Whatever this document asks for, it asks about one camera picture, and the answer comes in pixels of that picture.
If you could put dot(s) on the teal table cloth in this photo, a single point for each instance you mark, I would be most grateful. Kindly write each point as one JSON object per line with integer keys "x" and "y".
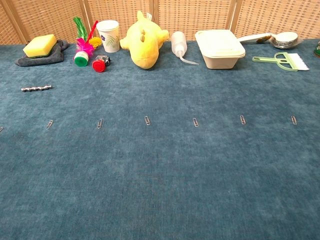
{"x": 160, "y": 175}

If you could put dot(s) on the yellow plush toy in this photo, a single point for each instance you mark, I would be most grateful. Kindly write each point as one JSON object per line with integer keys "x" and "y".
{"x": 145, "y": 47}

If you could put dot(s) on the clear squeeze wash bottle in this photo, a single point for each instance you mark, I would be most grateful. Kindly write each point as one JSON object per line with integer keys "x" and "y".
{"x": 178, "y": 42}

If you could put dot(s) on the red emergency stop button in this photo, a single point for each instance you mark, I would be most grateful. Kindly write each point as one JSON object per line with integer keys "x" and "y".
{"x": 99, "y": 66}

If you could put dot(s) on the beige lidded lunch box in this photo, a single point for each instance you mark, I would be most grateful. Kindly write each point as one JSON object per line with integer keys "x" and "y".
{"x": 220, "y": 50}

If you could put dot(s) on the floral paper cup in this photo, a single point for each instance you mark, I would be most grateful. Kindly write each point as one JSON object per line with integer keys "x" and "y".
{"x": 109, "y": 37}

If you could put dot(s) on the colourful feather shuttlecock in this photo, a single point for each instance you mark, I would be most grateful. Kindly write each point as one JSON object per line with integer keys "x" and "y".
{"x": 81, "y": 59}

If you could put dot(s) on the woven rattan folding screen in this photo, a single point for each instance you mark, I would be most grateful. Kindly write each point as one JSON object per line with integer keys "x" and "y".
{"x": 190, "y": 17}

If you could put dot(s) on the grey folded cloth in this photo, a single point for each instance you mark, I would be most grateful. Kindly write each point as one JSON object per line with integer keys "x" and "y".
{"x": 56, "y": 56}

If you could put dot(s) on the white plastic ladle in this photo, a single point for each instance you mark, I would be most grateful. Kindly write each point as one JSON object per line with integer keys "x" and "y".
{"x": 252, "y": 38}

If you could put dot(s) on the yellow sponge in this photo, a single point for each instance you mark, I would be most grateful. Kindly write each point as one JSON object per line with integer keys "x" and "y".
{"x": 40, "y": 46}

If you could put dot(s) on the clear glass dish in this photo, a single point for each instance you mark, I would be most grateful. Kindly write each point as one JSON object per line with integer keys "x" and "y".
{"x": 285, "y": 44}

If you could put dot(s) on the green tea bottle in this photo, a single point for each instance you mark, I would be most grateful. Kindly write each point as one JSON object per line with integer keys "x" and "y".
{"x": 318, "y": 48}

